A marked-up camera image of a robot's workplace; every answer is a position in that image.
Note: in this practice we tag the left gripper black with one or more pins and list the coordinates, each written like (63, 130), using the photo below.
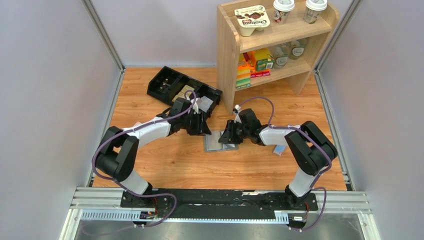
(199, 124)

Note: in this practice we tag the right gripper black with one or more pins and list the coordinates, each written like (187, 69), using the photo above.
(230, 132)

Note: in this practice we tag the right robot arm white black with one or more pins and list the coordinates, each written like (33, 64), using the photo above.
(311, 149)

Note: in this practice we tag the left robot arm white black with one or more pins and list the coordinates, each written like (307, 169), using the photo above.
(115, 157)

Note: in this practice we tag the grey card in tray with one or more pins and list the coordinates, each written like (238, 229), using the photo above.
(204, 103)

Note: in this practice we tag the tan cards in tray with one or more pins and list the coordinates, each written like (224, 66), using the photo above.
(181, 93)

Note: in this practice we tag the blue card on table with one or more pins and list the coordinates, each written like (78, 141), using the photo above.
(279, 149)

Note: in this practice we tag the white pink card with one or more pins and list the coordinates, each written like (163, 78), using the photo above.
(137, 124)

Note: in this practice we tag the black organizer tray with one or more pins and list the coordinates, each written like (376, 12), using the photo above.
(168, 82)

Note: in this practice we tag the colourful sticky note stack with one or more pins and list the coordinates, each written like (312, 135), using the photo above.
(243, 77)

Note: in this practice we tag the red flat packet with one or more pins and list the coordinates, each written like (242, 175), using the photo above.
(258, 74)

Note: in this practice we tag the orange snack bag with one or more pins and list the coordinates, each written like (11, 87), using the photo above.
(244, 63)

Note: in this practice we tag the green yellow box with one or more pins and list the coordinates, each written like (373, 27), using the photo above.
(261, 59)

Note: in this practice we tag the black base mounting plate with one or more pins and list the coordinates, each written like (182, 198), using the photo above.
(220, 204)

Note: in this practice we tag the left glass jar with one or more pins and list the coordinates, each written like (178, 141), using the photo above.
(280, 55)

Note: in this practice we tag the glass jar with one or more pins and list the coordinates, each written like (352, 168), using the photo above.
(297, 48)
(280, 55)

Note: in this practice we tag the right glass jar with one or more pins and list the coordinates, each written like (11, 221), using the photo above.
(297, 48)

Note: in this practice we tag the Chobani yogurt pack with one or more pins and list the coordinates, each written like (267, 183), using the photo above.
(252, 18)

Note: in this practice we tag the left paper coffee cup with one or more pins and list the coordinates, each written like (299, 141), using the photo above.
(282, 9)

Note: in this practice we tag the paper coffee cup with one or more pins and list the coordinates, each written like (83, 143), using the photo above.
(313, 9)
(282, 9)

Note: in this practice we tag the right paper coffee cup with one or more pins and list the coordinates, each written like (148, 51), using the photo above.
(313, 9)

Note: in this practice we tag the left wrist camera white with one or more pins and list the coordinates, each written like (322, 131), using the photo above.
(194, 106)

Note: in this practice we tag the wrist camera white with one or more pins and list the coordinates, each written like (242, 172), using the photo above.
(194, 106)
(236, 111)

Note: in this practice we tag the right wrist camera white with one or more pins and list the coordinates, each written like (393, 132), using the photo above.
(236, 111)

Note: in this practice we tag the aluminium frame rail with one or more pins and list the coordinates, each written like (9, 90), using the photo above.
(109, 198)

